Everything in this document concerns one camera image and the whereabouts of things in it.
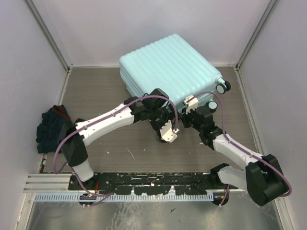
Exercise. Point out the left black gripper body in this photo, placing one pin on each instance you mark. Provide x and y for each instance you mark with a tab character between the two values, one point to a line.
158	124

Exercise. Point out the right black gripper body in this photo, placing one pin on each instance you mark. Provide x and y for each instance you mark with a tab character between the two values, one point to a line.
190	120

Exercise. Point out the mint green suitcase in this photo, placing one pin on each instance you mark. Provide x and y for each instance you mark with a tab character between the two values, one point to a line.
174	66

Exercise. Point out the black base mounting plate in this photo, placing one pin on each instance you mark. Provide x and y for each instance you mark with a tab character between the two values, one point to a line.
124	183

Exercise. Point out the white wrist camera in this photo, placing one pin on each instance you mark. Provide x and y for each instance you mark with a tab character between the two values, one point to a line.
168	133
191	102

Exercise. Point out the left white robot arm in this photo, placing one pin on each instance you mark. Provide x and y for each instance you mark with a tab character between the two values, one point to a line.
74	138

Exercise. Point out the aluminium frame rail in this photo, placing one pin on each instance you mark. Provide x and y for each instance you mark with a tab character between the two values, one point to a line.
48	182

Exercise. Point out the white slotted cable duct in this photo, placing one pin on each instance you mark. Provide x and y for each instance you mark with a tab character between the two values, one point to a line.
80	197

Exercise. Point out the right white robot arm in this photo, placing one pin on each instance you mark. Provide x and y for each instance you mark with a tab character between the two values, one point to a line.
261	176

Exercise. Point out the navy garment with red trim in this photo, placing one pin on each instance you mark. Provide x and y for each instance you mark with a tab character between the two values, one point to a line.
47	132

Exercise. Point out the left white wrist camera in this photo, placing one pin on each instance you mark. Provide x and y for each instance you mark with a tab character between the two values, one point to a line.
168	133

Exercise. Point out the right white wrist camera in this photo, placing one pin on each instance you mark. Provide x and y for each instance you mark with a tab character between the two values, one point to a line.
191	102

